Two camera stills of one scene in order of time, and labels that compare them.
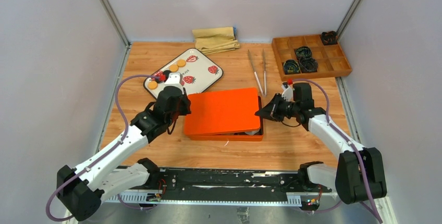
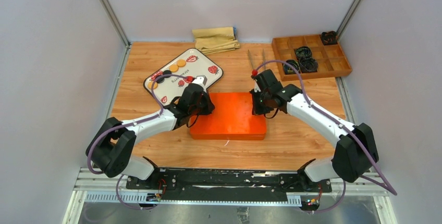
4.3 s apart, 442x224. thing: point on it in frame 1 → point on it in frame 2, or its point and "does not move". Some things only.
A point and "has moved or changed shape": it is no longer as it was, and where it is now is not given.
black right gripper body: (287, 108) → (261, 104)
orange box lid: (224, 111) has moved or changed shape
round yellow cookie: (152, 85) does not move
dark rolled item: (308, 65) does not move
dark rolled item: (303, 51) does not move
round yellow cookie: (173, 67) does not move
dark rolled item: (291, 66) does not move
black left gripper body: (183, 109) → (203, 108)
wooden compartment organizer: (331, 60) does not move
